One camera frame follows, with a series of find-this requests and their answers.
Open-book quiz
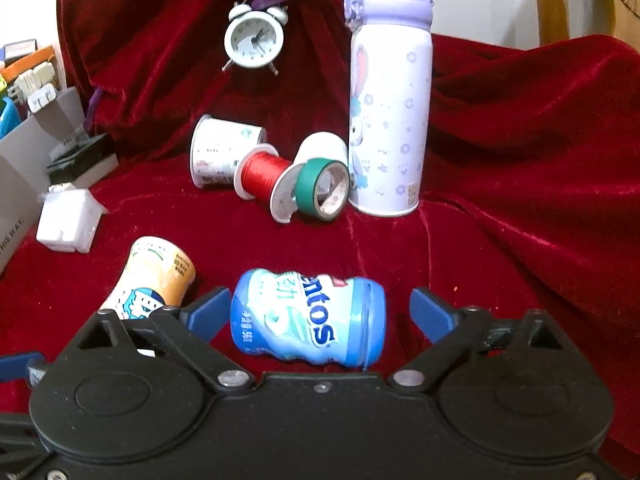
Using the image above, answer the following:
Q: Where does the lavender rabbit thermos bottle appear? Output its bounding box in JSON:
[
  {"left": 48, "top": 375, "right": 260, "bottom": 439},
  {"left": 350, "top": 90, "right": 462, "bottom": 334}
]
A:
[{"left": 344, "top": 0, "right": 435, "bottom": 218}]

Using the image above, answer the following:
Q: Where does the red thread spool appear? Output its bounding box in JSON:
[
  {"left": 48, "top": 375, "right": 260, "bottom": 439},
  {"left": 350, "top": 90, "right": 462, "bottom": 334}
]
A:
[{"left": 234, "top": 143, "right": 306, "bottom": 223}]

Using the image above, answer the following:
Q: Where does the white pack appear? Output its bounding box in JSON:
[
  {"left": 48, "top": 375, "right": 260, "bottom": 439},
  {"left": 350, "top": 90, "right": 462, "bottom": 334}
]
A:
[{"left": 36, "top": 183, "right": 108, "bottom": 253}]

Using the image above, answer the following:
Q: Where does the grey cardboard box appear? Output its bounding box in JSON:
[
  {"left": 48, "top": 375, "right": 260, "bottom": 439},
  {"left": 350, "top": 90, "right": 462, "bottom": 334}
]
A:
[{"left": 0, "top": 85, "right": 98, "bottom": 273}]

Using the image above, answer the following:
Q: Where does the white plug adapter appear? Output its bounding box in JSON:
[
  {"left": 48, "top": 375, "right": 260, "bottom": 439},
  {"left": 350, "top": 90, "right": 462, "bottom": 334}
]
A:
[{"left": 27, "top": 86, "right": 59, "bottom": 114}]

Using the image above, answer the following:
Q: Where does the wooden chair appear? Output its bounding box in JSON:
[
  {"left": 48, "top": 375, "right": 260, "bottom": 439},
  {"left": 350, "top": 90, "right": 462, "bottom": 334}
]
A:
[{"left": 534, "top": 0, "right": 640, "bottom": 53}]

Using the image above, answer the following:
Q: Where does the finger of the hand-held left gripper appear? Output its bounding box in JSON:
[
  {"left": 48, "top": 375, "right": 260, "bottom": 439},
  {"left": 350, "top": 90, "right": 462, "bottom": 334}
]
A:
[{"left": 0, "top": 354, "right": 49, "bottom": 386}]

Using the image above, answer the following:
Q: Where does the dark foil packet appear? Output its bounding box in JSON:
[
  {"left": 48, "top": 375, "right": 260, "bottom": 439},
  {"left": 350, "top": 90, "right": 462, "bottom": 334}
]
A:
[{"left": 47, "top": 135, "right": 113, "bottom": 171}]

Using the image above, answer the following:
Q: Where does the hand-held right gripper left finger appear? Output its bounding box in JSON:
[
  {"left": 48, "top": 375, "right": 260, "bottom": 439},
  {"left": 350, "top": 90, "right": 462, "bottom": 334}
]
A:
[{"left": 62, "top": 286, "right": 256, "bottom": 395}]

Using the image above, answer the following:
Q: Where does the blue gum bottle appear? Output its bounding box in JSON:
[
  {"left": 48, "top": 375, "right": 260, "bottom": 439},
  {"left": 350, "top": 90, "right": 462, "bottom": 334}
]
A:
[{"left": 230, "top": 268, "right": 386, "bottom": 372}]

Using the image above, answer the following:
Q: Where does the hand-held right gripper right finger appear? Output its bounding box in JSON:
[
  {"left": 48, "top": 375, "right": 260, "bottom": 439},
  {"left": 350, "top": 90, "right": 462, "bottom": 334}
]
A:
[{"left": 390, "top": 286, "right": 577, "bottom": 394}]

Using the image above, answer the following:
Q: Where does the orange and white gum bottle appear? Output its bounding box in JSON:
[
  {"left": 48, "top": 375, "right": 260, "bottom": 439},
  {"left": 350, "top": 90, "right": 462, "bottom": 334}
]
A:
[{"left": 99, "top": 236, "right": 197, "bottom": 322}]

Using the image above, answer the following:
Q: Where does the white round jar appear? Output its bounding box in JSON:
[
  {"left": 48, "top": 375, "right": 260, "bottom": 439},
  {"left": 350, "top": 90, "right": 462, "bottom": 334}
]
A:
[{"left": 294, "top": 131, "right": 349, "bottom": 181}]

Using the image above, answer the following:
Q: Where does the white twin-bell alarm clock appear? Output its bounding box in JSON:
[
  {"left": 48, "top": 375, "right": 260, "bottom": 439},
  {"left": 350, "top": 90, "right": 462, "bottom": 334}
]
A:
[{"left": 221, "top": 0, "right": 290, "bottom": 77}]

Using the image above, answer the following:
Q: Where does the green tape roll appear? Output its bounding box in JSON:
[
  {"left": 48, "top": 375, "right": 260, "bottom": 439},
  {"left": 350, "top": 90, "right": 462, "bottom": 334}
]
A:
[{"left": 295, "top": 158, "right": 351, "bottom": 224}]

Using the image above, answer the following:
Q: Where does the blue plastic item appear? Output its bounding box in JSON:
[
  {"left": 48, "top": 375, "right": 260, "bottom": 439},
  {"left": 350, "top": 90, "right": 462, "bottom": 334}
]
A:
[{"left": 0, "top": 95, "right": 23, "bottom": 139}]

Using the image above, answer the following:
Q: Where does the orange flat box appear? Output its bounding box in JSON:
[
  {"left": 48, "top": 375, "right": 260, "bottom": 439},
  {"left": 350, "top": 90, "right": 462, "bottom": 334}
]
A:
[{"left": 0, "top": 45, "right": 56, "bottom": 78}]

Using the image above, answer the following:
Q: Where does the white printed plastic cup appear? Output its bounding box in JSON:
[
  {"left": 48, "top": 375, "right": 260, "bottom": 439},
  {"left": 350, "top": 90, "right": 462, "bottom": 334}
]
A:
[{"left": 190, "top": 115, "right": 268, "bottom": 190}]

